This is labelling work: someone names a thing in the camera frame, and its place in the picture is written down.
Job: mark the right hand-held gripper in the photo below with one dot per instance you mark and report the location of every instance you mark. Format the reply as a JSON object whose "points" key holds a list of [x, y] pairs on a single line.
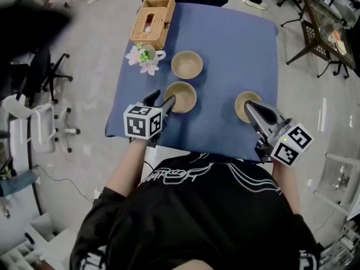
{"points": [[289, 148]]}

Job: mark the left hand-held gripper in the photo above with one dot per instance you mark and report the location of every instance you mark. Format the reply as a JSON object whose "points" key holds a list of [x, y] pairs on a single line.
{"points": [[136, 122]]}

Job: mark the tan ceramic bowl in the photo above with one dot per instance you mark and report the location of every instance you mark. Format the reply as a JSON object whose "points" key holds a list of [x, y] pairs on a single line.
{"points": [[184, 97], [187, 65], [240, 107]]}

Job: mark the person's right forearm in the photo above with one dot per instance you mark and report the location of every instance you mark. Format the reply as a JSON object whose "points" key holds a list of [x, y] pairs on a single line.
{"points": [[287, 187]]}

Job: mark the person's left forearm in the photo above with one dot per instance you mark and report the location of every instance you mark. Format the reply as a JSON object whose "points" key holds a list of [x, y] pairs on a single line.
{"points": [[126, 170]]}

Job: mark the white mug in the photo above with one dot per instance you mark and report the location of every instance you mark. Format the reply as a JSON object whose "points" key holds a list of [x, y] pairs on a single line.
{"points": [[157, 58]]}

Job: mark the blue tablecloth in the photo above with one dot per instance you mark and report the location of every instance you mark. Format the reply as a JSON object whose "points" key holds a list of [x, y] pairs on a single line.
{"points": [[225, 52]]}

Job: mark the wicker tissue box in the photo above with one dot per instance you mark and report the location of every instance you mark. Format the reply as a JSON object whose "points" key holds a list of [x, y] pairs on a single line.
{"points": [[157, 21]]}

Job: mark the beige plate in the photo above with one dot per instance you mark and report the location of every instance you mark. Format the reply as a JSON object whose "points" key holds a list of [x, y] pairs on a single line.
{"points": [[341, 47]]}

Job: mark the orange and white cup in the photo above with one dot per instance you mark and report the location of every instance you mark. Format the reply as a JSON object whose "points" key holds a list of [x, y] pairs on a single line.
{"points": [[334, 36]]}

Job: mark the dark lattice side table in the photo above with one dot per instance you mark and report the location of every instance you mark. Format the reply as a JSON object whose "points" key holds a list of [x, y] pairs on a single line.
{"points": [[323, 18]]}

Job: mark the white office chair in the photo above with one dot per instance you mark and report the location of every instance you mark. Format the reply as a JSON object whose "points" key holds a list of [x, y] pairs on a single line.
{"points": [[42, 128]]}

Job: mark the person's black printed t-shirt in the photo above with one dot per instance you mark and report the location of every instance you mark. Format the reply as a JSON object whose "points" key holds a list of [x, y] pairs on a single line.
{"points": [[197, 221]]}

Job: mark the cluttered equipment rack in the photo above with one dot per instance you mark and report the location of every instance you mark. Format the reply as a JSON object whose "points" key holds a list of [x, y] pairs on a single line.
{"points": [[343, 249]]}

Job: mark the blue denim cloth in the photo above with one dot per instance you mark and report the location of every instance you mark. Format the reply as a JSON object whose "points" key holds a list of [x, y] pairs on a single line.
{"points": [[17, 183]]}

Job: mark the white desk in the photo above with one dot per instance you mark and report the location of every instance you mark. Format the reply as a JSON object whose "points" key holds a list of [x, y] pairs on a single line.
{"points": [[17, 207]]}

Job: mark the white shelf unit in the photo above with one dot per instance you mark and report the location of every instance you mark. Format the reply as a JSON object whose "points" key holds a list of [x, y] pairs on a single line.
{"points": [[33, 243]]}

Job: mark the white metal frame table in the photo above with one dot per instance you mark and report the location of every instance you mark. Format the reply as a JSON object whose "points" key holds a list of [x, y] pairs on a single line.
{"points": [[337, 184]]}

